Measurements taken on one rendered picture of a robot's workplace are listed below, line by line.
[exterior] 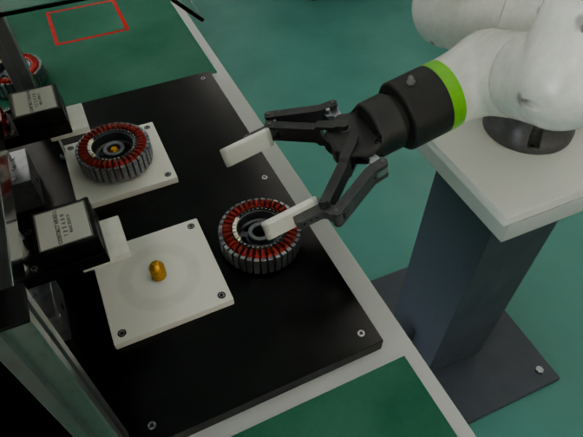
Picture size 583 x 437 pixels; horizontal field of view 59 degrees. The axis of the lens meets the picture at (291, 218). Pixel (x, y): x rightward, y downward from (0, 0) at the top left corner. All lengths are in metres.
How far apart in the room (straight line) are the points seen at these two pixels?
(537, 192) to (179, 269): 0.55
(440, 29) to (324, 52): 1.78
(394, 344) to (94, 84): 0.76
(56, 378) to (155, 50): 0.86
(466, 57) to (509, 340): 1.07
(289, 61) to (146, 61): 1.45
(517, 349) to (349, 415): 1.03
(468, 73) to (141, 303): 0.49
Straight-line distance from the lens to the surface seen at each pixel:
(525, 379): 1.57
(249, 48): 2.64
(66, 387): 0.44
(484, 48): 0.68
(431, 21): 0.85
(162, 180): 0.81
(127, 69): 1.13
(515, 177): 0.88
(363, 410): 0.63
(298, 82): 2.38
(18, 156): 0.86
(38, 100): 0.78
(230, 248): 0.68
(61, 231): 0.59
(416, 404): 0.64
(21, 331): 0.37
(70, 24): 1.33
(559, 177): 0.91
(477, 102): 0.68
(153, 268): 0.67
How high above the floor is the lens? 1.33
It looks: 49 degrees down
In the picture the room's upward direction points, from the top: straight up
